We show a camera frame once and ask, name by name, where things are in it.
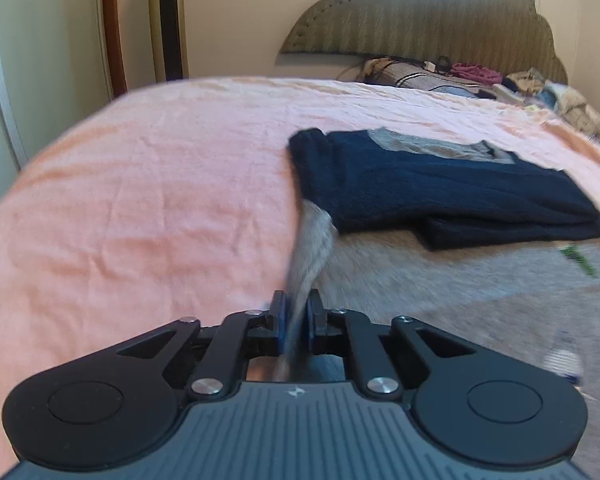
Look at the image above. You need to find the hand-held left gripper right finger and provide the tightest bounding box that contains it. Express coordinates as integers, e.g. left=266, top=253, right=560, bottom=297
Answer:
left=305, top=289, right=491, bottom=402

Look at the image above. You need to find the white wardrobe door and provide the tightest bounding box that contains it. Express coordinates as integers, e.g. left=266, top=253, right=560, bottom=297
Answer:
left=0, top=0, right=117, bottom=173

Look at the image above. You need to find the bed with pink sheet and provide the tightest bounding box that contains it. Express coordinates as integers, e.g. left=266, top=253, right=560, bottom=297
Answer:
left=0, top=76, right=600, bottom=472

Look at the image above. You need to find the tall beige standing unit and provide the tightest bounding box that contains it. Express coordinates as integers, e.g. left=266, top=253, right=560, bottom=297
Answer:
left=147, top=0, right=189, bottom=84

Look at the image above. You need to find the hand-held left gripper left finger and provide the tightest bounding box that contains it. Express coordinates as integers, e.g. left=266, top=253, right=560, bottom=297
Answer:
left=99, top=290, right=287, bottom=402

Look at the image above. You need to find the brown wooden frame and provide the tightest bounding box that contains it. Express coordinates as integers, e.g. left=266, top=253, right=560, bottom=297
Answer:
left=100, top=0, right=129, bottom=99

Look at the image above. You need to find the striped beige cloth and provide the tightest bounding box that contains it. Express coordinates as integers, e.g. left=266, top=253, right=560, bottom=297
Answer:
left=359, top=56, right=481, bottom=95

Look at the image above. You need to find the pile of assorted clothes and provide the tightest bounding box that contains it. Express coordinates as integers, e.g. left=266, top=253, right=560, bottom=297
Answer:
left=490, top=67, right=600, bottom=147

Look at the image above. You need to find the olive upholstered headboard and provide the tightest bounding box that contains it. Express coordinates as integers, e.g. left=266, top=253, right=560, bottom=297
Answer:
left=280, top=0, right=569, bottom=84

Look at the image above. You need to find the grey and navy sweater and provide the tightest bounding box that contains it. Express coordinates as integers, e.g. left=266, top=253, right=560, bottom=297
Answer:
left=272, top=128, right=600, bottom=476

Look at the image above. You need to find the magenta cloth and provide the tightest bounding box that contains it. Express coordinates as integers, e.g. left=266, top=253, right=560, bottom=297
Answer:
left=450, top=62, right=504, bottom=87

